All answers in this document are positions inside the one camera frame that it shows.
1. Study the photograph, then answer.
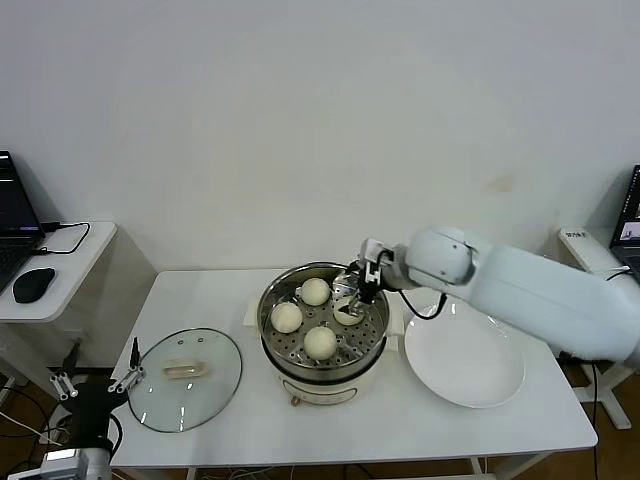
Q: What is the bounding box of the black open laptop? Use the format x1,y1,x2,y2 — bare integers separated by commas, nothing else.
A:
608,164,640,274
0,150,47,296

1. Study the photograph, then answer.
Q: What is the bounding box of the glass pot lid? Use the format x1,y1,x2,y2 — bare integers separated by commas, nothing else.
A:
127,327,244,434

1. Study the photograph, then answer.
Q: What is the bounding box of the black laptop charger cable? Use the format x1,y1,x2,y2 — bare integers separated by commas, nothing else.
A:
32,219,92,257

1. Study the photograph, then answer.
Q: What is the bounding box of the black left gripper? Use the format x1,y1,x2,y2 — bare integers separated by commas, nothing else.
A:
49,337,146,444

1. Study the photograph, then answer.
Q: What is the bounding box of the black floor cable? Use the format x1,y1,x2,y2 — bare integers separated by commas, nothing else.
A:
0,384,76,451

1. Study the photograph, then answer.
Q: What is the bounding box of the black power cable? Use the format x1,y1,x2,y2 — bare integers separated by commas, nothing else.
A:
579,362,601,480

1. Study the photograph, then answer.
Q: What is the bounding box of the stainless steel steamer basket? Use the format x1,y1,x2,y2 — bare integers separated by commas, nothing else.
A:
243,261,405,379

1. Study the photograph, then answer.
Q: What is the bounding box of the cream electric pot base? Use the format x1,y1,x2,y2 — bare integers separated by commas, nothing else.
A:
263,344,389,409

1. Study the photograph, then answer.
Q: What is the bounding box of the white steamed baozi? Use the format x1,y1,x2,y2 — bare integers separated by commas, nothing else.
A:
270,302,304,334
301,277,331,306
332,299,366,326
303,325,338,360

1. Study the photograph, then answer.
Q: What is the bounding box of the black computer mouse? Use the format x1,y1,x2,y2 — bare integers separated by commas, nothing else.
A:
12,267,56,304

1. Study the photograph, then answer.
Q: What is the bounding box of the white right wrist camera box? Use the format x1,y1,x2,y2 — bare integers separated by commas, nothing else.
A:
359,238,397,269

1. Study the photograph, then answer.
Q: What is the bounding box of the white floor cable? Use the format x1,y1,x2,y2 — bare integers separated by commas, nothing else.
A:
0,410,69,447

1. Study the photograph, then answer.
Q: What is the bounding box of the white round plate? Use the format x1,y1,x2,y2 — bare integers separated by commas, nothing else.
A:
403,302,526,410

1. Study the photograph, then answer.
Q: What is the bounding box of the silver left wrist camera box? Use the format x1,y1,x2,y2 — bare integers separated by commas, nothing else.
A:
39,449,84,476

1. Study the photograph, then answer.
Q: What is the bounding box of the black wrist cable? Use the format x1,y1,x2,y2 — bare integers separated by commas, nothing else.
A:
107,417,125,452
379,249,449,321

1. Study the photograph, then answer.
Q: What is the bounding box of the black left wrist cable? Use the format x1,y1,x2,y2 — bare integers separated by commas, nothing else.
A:
107,417,125,452

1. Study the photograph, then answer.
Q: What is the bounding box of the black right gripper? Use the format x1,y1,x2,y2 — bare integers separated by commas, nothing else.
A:
341,259,384,319

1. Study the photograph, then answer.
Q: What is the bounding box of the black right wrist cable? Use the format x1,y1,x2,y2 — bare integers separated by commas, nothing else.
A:
379,249,449,321

